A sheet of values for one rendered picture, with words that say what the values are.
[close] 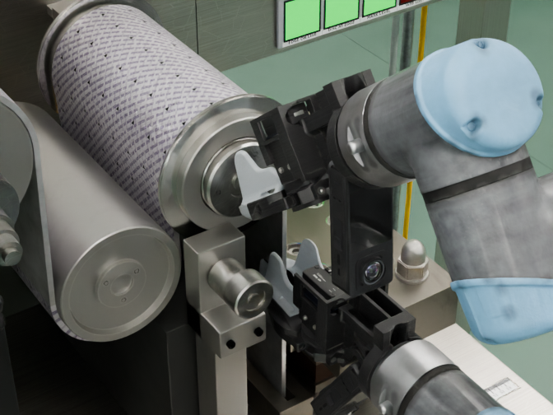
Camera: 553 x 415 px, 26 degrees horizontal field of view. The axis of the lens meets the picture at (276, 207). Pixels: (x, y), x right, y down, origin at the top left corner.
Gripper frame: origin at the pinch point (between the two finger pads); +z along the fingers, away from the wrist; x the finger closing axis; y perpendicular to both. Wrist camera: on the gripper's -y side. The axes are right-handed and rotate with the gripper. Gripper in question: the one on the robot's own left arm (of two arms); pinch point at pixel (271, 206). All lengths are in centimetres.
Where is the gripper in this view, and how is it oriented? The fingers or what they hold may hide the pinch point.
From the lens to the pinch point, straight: 105.7
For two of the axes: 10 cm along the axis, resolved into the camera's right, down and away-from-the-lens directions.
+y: -3.6, -9.3, -0.2
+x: -8.3, 3.3, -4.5
